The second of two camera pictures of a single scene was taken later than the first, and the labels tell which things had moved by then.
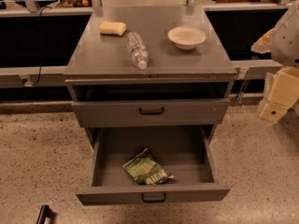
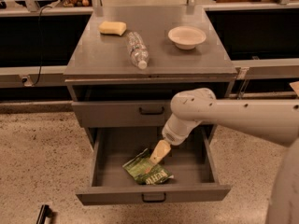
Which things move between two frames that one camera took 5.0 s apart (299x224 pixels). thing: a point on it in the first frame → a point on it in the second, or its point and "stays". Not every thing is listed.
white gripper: x=287 y=44 → x=173 y=133
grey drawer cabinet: x=149 y=67 stays
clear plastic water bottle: x=138 y=49 stays
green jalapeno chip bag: x=146 y=170 stays
